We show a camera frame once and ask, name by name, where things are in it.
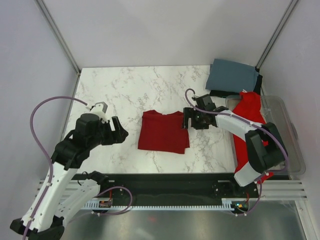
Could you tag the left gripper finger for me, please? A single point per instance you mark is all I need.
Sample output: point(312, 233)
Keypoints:
point(117, 136)
point(116, 125)

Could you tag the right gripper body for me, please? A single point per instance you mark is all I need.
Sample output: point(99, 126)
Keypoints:
point(198, 121)

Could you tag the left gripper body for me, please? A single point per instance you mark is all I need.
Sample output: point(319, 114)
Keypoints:
point(102, 137)

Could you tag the dark red t-shirt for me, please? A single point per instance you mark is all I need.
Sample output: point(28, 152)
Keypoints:
point(163, 132)

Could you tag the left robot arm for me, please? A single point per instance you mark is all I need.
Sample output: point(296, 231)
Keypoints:
point(48, 216)

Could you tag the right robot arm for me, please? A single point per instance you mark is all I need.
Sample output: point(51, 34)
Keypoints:
point(276, 152)

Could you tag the bright red t-shirt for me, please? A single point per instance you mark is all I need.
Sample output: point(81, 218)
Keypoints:
point(247, 110)

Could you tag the folded grey-blue t-shirt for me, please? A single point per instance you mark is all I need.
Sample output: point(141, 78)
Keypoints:
point(230, 76)

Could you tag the folded black t-shirt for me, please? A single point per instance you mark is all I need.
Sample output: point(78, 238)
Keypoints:
point(224, 94)

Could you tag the clear plastic bin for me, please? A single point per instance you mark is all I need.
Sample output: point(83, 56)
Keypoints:
point(273, 110)

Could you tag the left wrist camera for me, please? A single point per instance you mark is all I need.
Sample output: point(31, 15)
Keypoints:
point(99, 109)

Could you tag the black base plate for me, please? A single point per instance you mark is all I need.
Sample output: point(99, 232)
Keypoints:
point(205, 188)

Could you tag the white slotted cable duct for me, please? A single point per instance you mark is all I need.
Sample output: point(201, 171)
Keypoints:
point(116, 204)

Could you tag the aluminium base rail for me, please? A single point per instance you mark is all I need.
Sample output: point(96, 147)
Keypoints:
point(272, 190)

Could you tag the left aluminium frame post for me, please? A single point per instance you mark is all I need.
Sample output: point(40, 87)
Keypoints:
point(57, 34)

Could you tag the aluminium frame post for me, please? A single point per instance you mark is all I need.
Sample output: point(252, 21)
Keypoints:
point(57, 34)
point(276, 33)

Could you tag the right aluminium frame post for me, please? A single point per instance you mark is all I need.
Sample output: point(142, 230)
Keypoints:
point(276, 33)

